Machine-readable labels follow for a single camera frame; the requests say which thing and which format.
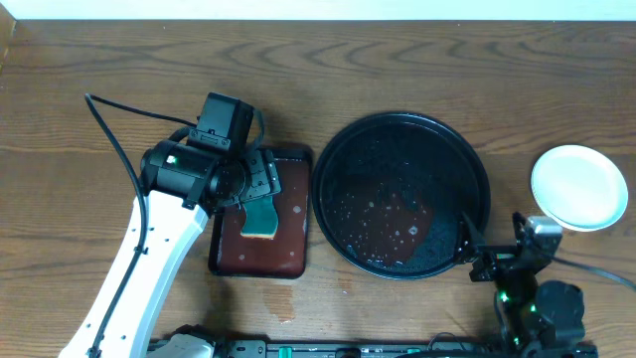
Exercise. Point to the pale green plate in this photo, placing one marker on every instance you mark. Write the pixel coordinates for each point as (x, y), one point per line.
(579, 187)

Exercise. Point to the black round tray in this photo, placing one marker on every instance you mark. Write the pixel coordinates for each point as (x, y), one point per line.
(389, 192)

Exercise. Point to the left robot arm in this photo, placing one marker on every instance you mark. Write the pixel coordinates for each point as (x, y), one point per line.
(206, 168)

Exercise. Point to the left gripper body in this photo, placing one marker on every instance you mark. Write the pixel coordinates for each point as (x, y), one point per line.
(263, 175)

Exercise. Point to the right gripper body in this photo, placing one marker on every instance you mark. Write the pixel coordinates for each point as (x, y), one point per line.
(497, 260)

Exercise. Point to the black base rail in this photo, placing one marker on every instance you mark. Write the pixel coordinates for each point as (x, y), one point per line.
(348, 349)

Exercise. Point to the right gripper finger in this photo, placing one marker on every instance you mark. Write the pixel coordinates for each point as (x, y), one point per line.
(519, 223)
(470, 241)

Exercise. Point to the green yellow sponge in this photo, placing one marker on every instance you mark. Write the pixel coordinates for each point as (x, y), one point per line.
(261, 219)

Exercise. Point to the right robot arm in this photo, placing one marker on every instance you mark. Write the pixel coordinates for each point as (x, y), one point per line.
(536, 319)

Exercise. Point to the black rectangular sponge tray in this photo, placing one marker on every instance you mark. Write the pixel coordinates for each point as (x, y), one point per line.
(284, 255)

